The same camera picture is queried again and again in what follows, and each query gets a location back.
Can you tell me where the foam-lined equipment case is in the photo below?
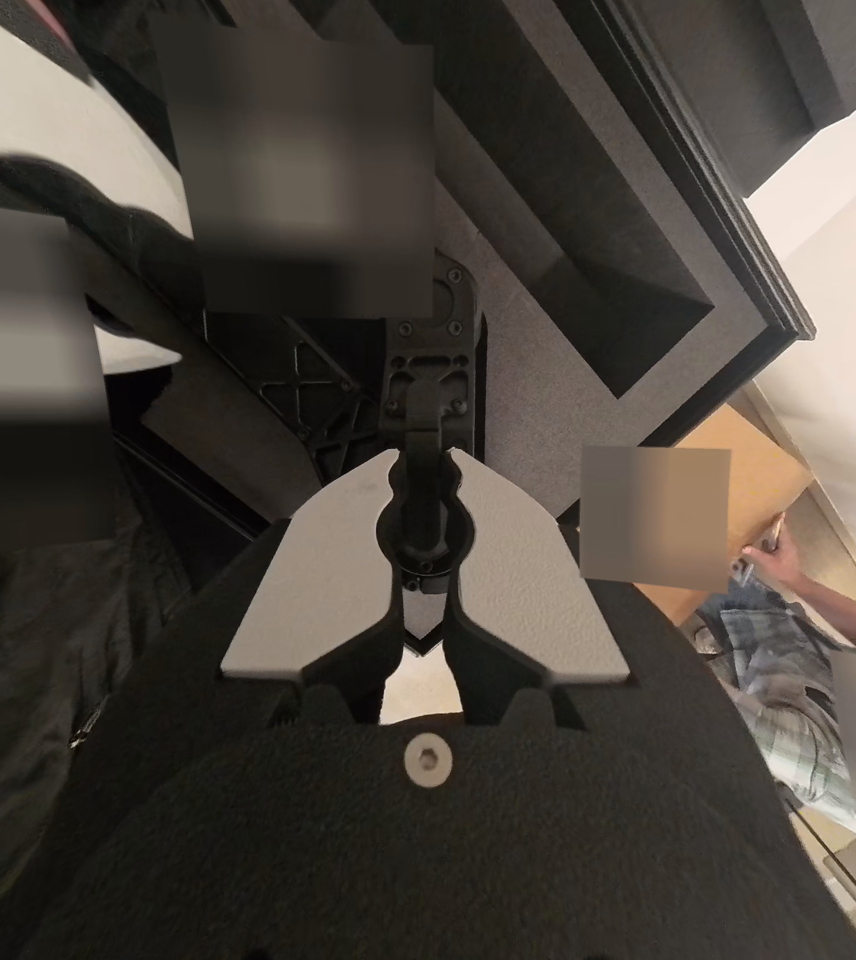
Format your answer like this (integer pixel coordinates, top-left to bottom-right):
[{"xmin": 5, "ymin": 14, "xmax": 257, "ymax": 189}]
[{"xmin": 139, "ymin": 0, "xmax": 817, "ymax": 541}]

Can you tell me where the dark grey foam block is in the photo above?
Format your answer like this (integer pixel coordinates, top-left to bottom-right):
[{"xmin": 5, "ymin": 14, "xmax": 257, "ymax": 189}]
[{"xmin": 758, "ymin": 0, "xmax": 856, "ymax": 192}]

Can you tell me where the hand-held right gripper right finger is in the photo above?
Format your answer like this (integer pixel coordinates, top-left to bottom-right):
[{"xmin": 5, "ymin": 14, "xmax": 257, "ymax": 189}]
[{"xmin": 443, "ymin": 445, "xmax": 633, "ymax": 727}]

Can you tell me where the black lattice mount bracket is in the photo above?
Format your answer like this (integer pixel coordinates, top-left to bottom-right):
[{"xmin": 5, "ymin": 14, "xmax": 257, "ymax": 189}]
[{"xmin": 206, "ymin": 251, "xmax": 483, "ymax": 597}]

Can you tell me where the dark cloth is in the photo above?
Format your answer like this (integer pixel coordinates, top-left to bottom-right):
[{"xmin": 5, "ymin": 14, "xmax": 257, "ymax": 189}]
[{"xmin": 0, "ymin": 517, "xmax": 200, "ymax": 960}]

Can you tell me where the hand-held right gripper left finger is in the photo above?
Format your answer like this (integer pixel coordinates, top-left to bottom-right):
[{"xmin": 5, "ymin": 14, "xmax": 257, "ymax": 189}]
[{"xmin": 220, "ymin": 447, "xmax": 408, "ymax": 727}]

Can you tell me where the brown cardboard box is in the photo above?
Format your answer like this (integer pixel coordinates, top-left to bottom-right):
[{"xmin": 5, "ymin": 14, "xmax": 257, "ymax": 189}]
[{"xmin": 634, "ymin": 403, "xmax": 813, "ymax": 627}]

